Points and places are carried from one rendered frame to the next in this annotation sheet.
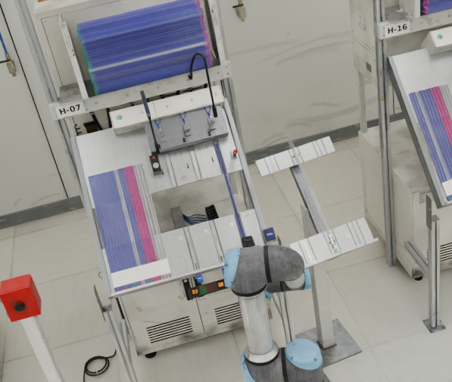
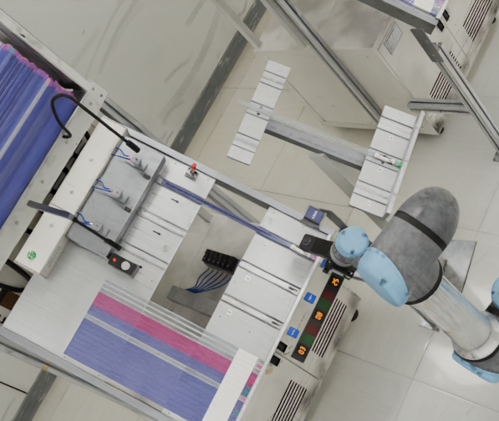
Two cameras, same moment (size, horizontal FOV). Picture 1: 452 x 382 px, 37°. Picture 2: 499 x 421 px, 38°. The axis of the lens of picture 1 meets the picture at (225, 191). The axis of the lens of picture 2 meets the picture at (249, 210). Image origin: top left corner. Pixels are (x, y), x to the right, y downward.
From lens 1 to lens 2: 88 cm
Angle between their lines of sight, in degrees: 12
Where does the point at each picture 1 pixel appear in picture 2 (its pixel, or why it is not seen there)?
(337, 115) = (196, 69)
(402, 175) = (348, 44)
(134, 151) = (84, 275)
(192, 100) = (92, 159)
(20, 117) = not seen: outside the picture
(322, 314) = not seen: hidden behind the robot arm
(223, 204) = (212, 239)
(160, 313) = (264, 407)
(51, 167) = not seen: outside the picture
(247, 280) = (421, 272)
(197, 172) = (173, 229)
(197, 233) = (240, 290)
